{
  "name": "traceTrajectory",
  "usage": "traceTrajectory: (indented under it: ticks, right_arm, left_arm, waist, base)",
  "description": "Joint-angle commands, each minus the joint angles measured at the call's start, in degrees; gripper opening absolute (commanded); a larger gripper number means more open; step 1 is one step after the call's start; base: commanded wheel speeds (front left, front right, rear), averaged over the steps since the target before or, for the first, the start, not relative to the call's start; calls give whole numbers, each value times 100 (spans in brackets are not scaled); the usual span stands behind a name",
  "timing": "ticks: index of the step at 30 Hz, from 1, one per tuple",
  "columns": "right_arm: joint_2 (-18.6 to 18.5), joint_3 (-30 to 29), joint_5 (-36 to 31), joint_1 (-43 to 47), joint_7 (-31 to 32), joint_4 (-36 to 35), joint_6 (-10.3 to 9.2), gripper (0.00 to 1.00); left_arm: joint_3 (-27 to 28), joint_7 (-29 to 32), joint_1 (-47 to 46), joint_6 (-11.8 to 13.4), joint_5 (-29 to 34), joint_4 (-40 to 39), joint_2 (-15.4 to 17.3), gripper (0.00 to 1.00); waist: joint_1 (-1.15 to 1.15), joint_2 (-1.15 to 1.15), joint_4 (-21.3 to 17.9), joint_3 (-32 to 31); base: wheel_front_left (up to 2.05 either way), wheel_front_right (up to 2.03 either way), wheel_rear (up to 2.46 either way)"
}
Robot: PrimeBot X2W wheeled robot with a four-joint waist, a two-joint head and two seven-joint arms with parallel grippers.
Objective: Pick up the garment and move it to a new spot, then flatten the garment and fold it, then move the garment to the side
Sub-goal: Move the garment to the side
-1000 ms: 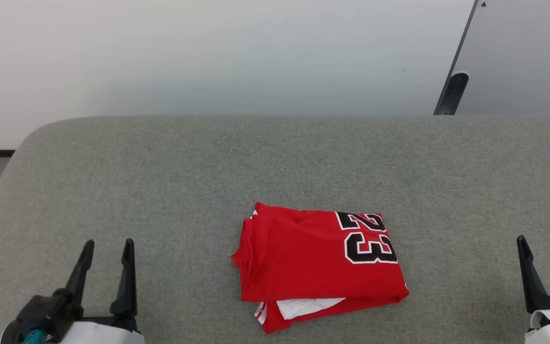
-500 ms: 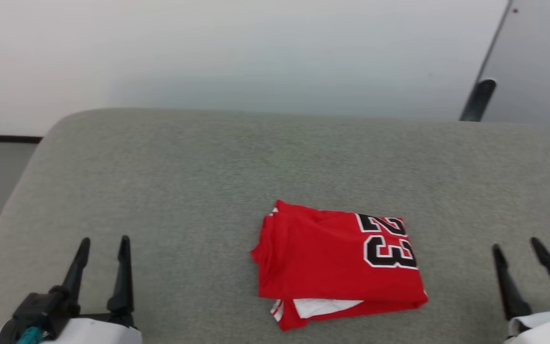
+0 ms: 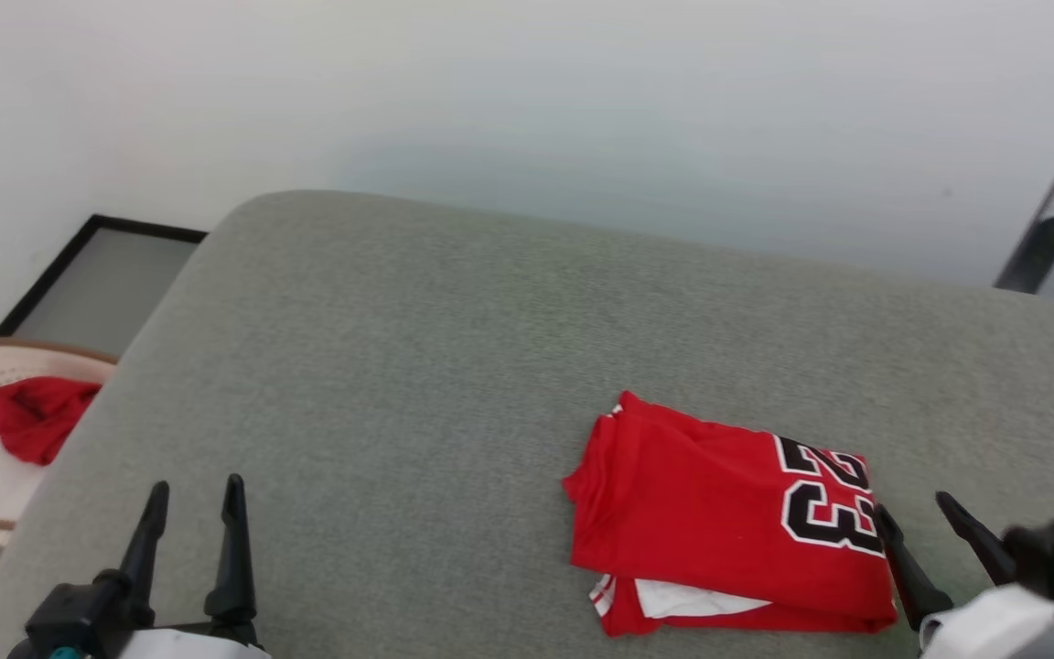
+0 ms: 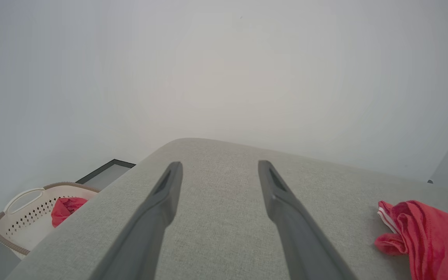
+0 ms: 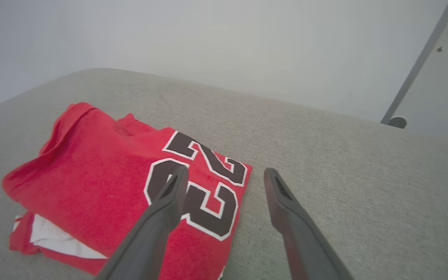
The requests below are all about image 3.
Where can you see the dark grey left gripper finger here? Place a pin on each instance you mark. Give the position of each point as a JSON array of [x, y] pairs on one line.
[[145, 567], [234, 567]]

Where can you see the red number 23 basketball jersey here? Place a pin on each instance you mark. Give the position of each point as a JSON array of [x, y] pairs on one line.
[[701, 513]]

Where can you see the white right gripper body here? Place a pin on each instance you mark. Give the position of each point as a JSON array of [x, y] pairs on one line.
[[1003, 631]]

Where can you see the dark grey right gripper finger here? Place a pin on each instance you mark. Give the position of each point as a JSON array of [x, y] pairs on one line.
[[980, 540], [911, 577]]

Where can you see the red cloth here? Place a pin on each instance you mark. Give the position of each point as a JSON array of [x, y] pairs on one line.
[[37, 416]]

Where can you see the black framed grey panel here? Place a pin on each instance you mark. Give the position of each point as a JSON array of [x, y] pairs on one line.
[[97, 284]]

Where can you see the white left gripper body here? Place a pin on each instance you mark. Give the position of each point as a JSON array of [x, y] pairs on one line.
[[193, 645]]

